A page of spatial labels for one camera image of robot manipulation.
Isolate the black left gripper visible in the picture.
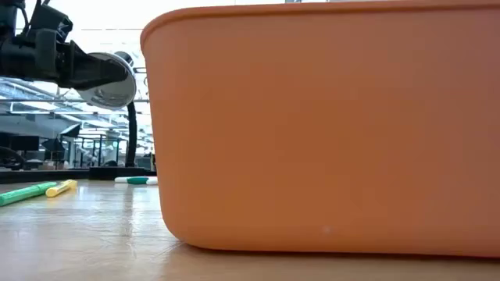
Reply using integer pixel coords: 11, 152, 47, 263
0, 27, 130, 90

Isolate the green cap white marker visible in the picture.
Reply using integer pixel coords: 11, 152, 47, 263
125, 176, 159, 186

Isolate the yellow highlighter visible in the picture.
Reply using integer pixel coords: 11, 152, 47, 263
45, 179, 78, 198

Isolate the green highlighter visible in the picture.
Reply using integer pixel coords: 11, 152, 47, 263
0, 181, 59, 208

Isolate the black studio light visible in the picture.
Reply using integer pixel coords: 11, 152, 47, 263
41, 138, 66, 162
58, 123, 82, 139

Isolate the black monitor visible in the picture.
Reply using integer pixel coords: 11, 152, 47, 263
9, 134, 41, 153

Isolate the orange plastic bin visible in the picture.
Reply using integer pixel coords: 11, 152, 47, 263
139, 0, 500, 259

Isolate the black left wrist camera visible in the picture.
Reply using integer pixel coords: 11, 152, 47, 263
27, 2, 74, 43

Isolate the black aluminium table frame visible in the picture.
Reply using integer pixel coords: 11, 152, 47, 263
0, 167, 91, 185

